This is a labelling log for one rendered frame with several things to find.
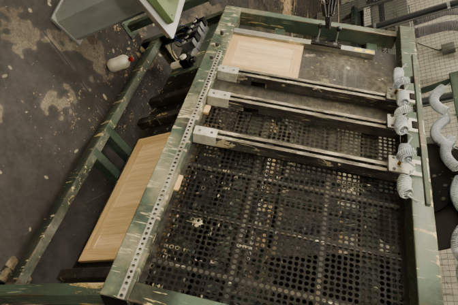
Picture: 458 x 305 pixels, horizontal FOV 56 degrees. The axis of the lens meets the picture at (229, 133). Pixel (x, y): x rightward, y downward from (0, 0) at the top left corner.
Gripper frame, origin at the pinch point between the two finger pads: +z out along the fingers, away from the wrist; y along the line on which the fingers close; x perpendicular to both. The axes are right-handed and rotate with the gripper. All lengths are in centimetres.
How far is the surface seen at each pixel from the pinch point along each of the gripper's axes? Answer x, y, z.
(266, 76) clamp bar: 21.2, -30.2, 29.5
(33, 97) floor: 95, -147, 26
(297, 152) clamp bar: -31, -57, 48
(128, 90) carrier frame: 104, -85, 45
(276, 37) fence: 48, 4, 19
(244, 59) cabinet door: 46, -27, 26
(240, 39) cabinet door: 63, -15, 18
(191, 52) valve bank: 65, -53, 17
